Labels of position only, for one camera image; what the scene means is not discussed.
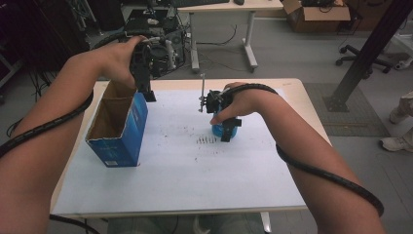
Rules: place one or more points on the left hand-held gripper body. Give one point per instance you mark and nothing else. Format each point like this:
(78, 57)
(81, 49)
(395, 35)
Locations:
(142, 61)

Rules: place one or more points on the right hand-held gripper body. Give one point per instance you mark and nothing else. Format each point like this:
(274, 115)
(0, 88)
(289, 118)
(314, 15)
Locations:
(216, 100)

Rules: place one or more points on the small blue cup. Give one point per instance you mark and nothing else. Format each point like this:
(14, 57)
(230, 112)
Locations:
(216, 130)

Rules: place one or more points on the blue cardboard box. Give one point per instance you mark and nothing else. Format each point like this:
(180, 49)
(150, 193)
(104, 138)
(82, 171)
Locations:
(130, 136)

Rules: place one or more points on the person's left hand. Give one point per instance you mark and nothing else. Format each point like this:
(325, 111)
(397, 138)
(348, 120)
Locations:
(115, 61)

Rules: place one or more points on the person's right hand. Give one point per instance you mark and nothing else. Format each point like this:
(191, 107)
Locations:
(248, 104)

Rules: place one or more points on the black computer tower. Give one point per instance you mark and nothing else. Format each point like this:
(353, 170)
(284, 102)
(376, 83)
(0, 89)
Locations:
(136, 24)

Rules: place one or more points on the grey-fronted computer tower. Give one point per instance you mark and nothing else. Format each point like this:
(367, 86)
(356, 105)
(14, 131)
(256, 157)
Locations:
(178, 39)

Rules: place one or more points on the dark cabinet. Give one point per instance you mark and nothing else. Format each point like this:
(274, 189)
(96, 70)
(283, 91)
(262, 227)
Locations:
(105, 13)

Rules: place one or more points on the white table mat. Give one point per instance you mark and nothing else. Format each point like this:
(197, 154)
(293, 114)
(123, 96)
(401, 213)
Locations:
(181, 182)

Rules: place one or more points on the black keyboard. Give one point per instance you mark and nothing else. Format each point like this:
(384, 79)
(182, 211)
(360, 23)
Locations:
(201, 2)

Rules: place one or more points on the white desk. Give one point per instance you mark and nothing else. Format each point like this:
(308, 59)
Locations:
(233, 6)

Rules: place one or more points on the white table leg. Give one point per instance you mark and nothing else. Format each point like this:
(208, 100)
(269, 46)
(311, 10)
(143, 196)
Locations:
(266, 224)

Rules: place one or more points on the black computer mouse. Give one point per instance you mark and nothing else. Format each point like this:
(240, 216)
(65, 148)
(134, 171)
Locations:
(239, 2)

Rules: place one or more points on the dark curtain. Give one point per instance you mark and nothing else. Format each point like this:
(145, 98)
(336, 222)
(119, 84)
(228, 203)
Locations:
(35, 29)

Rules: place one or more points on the person's legs in jeans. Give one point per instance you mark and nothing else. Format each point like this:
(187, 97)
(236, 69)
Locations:
(156, 226)

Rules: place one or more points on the grey floor mat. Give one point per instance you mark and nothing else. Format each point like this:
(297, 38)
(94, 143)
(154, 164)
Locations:
(354, 120)

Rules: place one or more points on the brown cardboard box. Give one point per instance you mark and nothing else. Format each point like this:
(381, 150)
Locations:
(319, 18)

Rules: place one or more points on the black office chair base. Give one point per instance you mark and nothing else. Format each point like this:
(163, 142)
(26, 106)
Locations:
(360, 58)

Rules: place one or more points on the black metal pillar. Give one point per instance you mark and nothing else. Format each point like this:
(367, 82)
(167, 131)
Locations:
(367, 52)

